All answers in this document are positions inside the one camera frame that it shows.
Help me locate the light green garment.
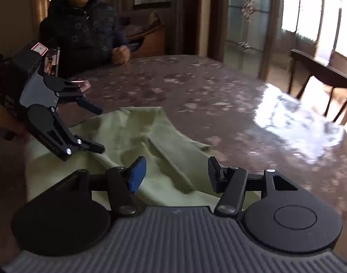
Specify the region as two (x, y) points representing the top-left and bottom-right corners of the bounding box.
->
(25, 106), (261, 211)

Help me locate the seated person's fist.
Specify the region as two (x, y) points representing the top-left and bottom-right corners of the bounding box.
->
(111, 45), (130, 65)

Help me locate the seated person in dark jacket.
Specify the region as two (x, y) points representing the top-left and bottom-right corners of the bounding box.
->
(38, 0), (129, 79)

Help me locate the operator left hand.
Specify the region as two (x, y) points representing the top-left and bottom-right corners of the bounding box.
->
(0, 104), (29, 139)

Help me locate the pink object under phone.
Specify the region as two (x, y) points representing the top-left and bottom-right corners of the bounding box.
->
(70, 80), (91, 93)

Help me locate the smartphone with lit screen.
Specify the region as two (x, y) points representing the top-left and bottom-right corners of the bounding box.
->
(43, 48), (61, 76)

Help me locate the dark wooden chair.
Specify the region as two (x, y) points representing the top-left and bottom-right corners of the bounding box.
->
(287, 49), (347, 122)

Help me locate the wooden armchair behind table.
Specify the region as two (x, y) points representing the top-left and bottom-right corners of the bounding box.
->
(123, 11), (166, 58)

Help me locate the glass door with ornaments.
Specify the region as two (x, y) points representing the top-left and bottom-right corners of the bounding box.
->
(207, 0), (347, 86)

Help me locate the floral plastic tablecloth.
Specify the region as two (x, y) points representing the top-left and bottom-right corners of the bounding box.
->
(0, 54), (347, 262)

